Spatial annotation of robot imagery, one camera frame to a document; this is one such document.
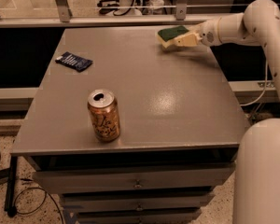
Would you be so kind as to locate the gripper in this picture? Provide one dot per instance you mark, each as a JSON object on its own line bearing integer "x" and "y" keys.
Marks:
{"x": 209, "y": 33}

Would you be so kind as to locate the green and yellow sponge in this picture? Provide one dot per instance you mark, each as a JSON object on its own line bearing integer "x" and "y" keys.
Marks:
{"x": 167, "y": 36}

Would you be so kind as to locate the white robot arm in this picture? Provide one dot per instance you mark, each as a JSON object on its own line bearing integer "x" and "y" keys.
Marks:
{"x": 257, "y": 176}

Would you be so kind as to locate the grey drawer cabinet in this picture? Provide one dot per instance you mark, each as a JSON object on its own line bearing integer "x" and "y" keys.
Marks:
{"x": 175, "y": 108}

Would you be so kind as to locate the orange LaCroix soda can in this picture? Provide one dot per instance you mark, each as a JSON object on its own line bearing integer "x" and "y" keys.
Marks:
{"x": 103, "y": 109}

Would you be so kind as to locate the dark blue snack packet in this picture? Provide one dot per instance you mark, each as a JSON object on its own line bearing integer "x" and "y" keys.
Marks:
{"x": 73, "y": 61}

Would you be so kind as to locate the middle grey drawer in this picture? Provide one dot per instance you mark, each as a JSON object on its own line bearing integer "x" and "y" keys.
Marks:
{"x": 136, "y": 202}

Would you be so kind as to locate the grey drawer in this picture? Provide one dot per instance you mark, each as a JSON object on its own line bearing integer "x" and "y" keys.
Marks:
{"x": 136, "y": 202}
{"x": 153, "y": 216}
{"x": 134, "y": 178}

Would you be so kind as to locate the bottom grey drawer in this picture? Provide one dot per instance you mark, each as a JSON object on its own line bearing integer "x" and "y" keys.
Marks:
{"x": 153, "y": 216}

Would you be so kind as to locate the top grey drawer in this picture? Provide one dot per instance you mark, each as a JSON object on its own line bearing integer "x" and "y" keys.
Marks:
{"x": 134, "y": 178}

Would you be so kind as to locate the black metal stand leg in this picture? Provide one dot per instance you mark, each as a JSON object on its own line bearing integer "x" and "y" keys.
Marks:
{"x": 11, "y": 180}

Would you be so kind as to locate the metal railing frame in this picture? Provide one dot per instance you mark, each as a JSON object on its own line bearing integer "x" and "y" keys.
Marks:
{"x": 85, "y": 13}

